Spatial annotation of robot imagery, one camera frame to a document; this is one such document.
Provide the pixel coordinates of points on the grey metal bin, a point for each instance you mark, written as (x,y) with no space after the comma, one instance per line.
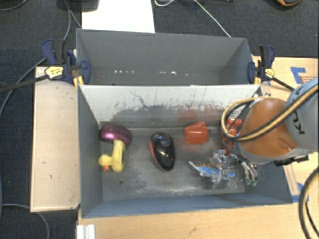
(159,58)

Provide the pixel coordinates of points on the pale wood board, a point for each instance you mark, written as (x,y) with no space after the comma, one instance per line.
(54,143)

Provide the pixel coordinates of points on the blue and white packet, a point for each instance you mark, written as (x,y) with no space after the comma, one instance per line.
(205,170)

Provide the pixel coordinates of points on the orange toy bell pepper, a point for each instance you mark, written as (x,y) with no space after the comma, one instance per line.
(196,134)

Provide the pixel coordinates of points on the yellow rubber duck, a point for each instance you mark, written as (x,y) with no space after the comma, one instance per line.
(117,155)

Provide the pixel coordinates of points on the purple computer mouse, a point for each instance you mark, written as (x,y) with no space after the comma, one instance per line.
(115,134)

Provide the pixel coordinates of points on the black and red computer mouse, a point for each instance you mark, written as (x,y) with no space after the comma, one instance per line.
(162,151)

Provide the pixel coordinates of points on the red plastic object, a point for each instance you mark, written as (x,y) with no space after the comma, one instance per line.
(233,126)

